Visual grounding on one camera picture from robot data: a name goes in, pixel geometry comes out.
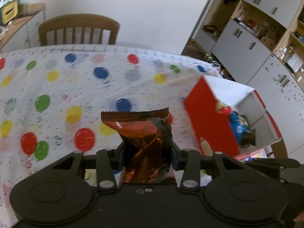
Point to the brown foil snack packet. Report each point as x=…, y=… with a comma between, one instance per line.
x=140, y=142

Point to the red snack packet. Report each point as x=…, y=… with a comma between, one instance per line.
x=224, y=109

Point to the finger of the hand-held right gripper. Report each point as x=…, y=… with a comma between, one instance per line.
x=273, y=163

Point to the white wall cupboard unit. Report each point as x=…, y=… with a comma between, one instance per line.
x=237, y=40

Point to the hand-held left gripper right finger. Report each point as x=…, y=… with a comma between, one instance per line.
x=174, y=158

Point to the wooden side cabinet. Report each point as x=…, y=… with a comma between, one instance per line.
x=21, y=28

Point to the red cardboard box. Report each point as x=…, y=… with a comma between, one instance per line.
x=209, y=114

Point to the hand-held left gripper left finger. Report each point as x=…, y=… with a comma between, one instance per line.
x=118, y=158

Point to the blue snack packet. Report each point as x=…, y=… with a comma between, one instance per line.
x=237, y=123

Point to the balloon print tablecloth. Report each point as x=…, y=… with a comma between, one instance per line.
x=71, y=80

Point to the yellow teal tissue box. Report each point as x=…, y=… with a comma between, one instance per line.
x=8, y=11

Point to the wooden slat-back chair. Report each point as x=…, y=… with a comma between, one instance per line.
x=78, y=21

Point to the black snack packet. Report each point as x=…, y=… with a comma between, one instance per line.
x=248, y=137

